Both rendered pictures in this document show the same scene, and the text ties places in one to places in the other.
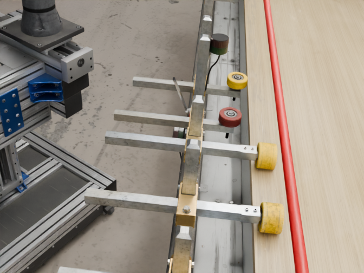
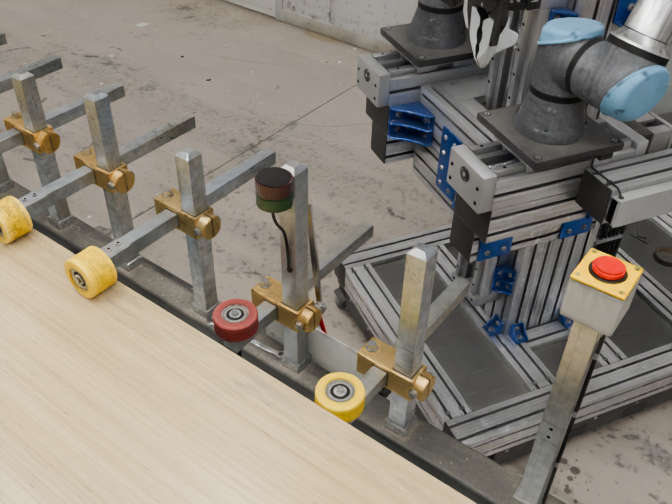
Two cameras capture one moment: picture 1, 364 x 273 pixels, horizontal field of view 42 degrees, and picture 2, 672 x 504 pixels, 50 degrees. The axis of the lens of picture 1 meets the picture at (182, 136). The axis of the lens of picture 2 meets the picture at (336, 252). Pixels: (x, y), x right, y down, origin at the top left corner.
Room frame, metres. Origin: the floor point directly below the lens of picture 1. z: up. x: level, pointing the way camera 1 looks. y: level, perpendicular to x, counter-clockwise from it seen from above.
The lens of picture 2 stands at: (2.00, -0.83, 1.81)
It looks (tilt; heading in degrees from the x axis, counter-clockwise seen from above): 40 degrees down; 124
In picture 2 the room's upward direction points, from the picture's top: 2 degrees clockwise
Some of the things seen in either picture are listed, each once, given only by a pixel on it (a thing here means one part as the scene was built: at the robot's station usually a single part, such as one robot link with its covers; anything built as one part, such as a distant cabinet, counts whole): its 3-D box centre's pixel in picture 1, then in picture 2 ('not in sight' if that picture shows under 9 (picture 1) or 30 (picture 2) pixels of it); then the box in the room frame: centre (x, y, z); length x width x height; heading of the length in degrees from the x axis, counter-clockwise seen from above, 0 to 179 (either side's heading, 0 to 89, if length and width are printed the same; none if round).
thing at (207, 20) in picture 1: (201, 71); (409, 356); (1.64, -0.06, 0.89); 0.03 x 0.03 x 0.48; 88
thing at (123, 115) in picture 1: (174, 121); (305, 281); (1.35, 0.03, 0.84); 0.43 x 0.03 x 0.04; 88
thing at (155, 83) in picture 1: (186, 87); (403, 349); (1.60, 0.00, 0.83); 0.43 x 0.03 x 0.04; 88
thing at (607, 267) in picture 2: not in sight; (608, 269); (1.90, -0.06, 1.22); 0.04 x 0.04 x 0.02
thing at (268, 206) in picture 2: (218, 47); (274, 196); (1.39, -0.09, 1.14); 0.06 x 0.06 x 0.02
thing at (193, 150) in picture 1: (186, 207); (115, 193); (0.89, -0.03, 0.90); 0.03 x 0.03 x 0.48; 88
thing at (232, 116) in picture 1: (228, 125); (237, 334); (1.34, -0.16, 0.85); 0.08 x 0.08 x 0.11
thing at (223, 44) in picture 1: (219, 40); (274, 183); (1.39, -0.09, 1.16); 0.06 x 0.06 x 0.02
